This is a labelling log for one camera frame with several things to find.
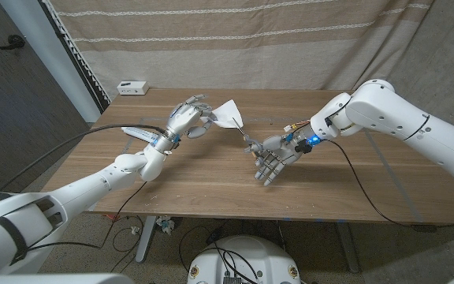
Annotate beige striped curtain backdrop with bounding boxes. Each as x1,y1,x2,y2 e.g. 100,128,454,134
48,0,436,102

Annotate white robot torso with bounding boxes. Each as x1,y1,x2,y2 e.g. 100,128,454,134
187,235,302,284

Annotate white robot chest panel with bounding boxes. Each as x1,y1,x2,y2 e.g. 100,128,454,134
0,273,136,284

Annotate grey metal table leg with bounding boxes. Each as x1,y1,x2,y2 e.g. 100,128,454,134
335,222,361,274
135,215,158,264

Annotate black door handle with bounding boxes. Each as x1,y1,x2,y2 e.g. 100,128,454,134
0,34,26,51

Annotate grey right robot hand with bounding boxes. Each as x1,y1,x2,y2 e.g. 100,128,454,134
253,125,322,187

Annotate white paper tissue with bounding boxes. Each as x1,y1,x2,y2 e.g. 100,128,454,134
210,99,244,129

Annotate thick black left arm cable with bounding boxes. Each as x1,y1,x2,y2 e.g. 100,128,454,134
0,123,168,210

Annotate black floor cable loop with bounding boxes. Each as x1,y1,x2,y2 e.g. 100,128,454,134
111,215,143,253

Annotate white power strip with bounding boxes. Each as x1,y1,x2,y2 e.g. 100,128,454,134
117,80,150,96

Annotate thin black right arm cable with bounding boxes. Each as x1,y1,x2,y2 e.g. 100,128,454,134
327,140,454,229

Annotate crumpled blue white scrap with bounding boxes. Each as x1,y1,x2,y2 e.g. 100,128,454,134
155,215,176,234

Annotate dark grey door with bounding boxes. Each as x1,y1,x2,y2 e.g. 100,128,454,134
0,0,91,195

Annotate black torso cable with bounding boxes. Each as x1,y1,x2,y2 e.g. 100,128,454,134
214,247,260,284

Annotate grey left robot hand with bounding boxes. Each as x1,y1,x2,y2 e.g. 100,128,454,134
154,93,218,154

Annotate thin left wrist cable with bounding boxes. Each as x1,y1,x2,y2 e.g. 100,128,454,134
25,180,149,252

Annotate scissors with beige handles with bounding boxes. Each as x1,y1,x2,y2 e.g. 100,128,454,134
232,117,266,161

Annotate white toothpaste tube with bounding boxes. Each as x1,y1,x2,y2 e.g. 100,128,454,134
121,125,159,144

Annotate black strip with zigzag trim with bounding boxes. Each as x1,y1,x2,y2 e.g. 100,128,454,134
37,0,112,114

